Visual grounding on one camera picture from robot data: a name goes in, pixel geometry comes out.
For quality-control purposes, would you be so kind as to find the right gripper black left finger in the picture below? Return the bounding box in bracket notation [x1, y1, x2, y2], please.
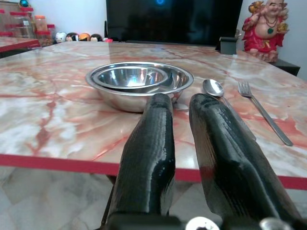
[109, 92, 176, 216]

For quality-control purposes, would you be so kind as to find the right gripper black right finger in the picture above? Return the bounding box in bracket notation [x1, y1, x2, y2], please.
[189, 92, 303, 220]

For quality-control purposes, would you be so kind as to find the silver metal fork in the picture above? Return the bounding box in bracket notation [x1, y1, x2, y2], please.
[237, 80, 294, 147]

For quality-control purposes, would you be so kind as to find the large steel bowl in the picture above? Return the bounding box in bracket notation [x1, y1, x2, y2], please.
[85, 61, 194, 113]

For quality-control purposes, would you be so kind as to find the silver metal spoon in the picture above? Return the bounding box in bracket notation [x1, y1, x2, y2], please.
[202, 79, 257, 141]

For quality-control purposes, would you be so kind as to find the small steel bowl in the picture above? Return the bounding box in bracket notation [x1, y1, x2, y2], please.
[94, 66, 170, 93]

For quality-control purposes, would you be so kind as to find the black TV console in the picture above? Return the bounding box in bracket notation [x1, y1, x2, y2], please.
[273, 58, 301, 77]

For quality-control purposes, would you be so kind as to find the black box holder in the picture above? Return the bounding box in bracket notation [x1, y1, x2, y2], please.
[215, 36, 238, 55]

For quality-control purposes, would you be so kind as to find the black television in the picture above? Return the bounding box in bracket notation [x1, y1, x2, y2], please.
[106, 0, 243, 46]

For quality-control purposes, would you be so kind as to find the red laughing Buddha statue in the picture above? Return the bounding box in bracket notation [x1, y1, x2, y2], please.
[241, 0, 290, 63]

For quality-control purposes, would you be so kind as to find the white round doll figurine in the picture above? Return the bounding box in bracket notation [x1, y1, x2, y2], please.
[55, 32, 67, 44]

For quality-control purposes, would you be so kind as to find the small clear jar red lid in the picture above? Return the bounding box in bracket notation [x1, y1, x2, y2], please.
[35, 30, 53, 46]

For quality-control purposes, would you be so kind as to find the clear jar orange lid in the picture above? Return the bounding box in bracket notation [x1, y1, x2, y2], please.
[34, 15, 47, 33]

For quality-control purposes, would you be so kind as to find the big clear jar red lid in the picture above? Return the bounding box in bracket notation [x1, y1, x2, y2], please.
[9, 11, 34, 39]

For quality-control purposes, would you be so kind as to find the black metal table frame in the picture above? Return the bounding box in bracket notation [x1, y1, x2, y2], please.
[100, 176, 116, 226]

